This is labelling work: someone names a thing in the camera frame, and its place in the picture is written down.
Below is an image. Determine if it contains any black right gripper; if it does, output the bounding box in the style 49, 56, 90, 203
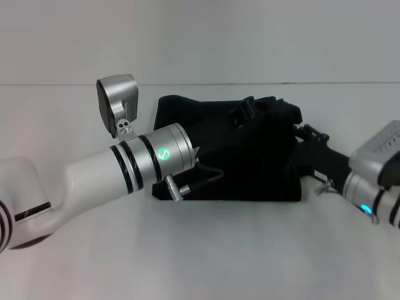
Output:
293, 123, 353, 189

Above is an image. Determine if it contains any black shirt with FREE print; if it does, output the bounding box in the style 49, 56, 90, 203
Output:
152, 94, 303, 203

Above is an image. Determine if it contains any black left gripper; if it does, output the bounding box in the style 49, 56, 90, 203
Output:
186, 97, 259, 154

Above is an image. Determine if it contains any dark left arm cable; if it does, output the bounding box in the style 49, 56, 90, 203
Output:
164, 167, 223, 203

